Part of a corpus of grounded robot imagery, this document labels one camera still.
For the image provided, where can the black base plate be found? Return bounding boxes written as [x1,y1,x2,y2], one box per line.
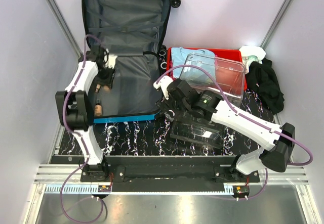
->
[80,156,260,195]

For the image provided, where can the BB cream bottle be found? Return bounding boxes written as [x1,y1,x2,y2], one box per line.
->
[94,99,103,117]

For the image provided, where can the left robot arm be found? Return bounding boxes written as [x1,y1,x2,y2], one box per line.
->
[55,46,117,182]

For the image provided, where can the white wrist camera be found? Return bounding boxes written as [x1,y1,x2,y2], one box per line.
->
[153,75,173,100]
[105,54,117,69]

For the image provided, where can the light blue t-shirt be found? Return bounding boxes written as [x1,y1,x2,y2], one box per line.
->
[171,47,216,79]

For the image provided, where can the red plastic bin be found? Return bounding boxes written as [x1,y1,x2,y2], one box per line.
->
[166,48,247,92]

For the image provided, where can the blue hard-shell suitcase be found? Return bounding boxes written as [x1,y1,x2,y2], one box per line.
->
[82,0,181,123]

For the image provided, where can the black cloth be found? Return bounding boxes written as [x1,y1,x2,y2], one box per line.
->
[246,58,285,115]

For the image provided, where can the white cloth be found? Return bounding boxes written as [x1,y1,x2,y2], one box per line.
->
[239,46,266,71]

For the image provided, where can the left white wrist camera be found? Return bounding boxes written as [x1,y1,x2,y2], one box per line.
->
[105,54,117,69]

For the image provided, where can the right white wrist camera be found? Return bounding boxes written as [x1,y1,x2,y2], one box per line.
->
[153,75,173,100]

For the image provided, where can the purple cable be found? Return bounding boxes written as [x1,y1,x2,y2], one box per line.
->
[155,65,313,200]
[59,34,108,222]

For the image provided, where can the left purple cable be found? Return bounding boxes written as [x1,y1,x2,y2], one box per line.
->
[59,34,108,222]

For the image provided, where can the clear plastic container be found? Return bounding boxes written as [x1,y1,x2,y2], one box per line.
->
[170,52,246,149]

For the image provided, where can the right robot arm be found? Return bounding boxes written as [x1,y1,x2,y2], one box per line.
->
[153,76,295,182]

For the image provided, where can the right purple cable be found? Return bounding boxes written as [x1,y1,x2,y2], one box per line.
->
[155,65,313,200]

